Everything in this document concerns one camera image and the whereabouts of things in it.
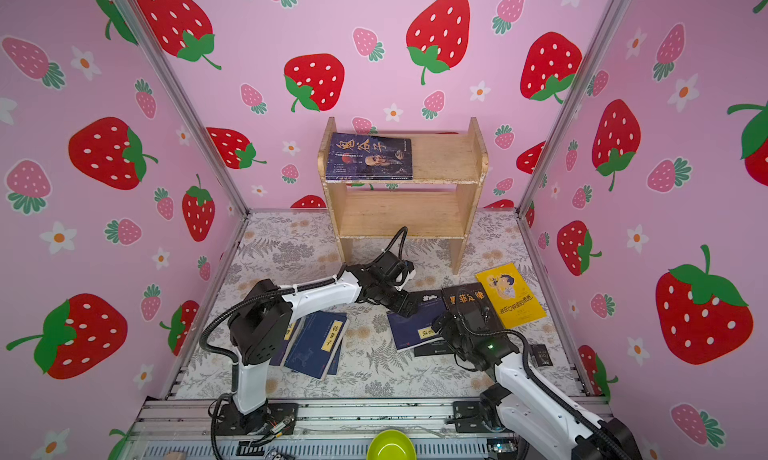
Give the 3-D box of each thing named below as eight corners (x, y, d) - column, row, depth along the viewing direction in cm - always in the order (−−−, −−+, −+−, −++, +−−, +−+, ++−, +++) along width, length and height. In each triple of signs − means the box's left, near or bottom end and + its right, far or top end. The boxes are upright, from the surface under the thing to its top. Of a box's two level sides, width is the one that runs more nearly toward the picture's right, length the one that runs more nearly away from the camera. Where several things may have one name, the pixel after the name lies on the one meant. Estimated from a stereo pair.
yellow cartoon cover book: (505, 329, 91) (508, 327, 90) (476, 275, 104) (477, 272, 103) (544, 318, 94) (546, 315, 92) (510, 266, 107) (512, 263, 105)
